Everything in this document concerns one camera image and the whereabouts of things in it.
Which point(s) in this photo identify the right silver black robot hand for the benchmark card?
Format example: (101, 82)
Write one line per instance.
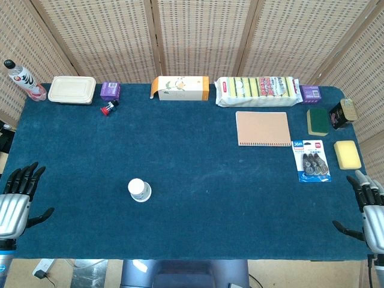
(373, 222)

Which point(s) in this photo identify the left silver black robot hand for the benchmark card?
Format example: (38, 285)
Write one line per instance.
(13, 213)

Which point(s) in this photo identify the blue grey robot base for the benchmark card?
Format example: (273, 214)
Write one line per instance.
(186, 274)

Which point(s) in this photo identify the white power strip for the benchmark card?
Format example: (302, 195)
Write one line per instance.
(44, 264)

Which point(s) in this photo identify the yellow sponge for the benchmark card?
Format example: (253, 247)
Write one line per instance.
(347, 154)

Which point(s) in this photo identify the black equipment beside table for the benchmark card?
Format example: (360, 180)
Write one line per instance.
(5, 138)

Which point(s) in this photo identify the blue correction tape pack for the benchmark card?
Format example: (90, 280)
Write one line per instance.
(313, 162)

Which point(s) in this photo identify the silver metal table leg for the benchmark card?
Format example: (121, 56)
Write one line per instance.
(90, 274)

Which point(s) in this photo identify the black gold tin can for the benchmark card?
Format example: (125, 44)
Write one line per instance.
(342, 115)

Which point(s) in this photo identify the green scouring sponge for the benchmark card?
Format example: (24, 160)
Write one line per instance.
(317, 121)

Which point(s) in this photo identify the clear plastic drink bottle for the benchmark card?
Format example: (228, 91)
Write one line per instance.
(24, 79)

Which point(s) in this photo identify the beige lidded food container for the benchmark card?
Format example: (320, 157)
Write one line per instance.
(72, 89)

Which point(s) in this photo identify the bamboo screen panel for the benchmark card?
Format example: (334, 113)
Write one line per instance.
(366, 84)
(204, 39)
(27, 45)
(99, 39)
(300, 39)

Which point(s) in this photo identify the small red black stamp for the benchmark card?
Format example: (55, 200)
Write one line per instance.
(108, 108)

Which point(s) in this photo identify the small purple box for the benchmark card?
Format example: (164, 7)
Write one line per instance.
(311, 93)
(110, 91)

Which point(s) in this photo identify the tan spiral notebook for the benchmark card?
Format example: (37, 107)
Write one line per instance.
(262, 128)

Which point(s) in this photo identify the pack of yellow sponges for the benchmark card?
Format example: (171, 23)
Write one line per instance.
(256, 91)

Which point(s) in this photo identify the blue table cloth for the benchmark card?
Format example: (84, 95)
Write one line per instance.
(192, 180)

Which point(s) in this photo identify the white orange floral carton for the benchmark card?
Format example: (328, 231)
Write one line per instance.
(180, 88)

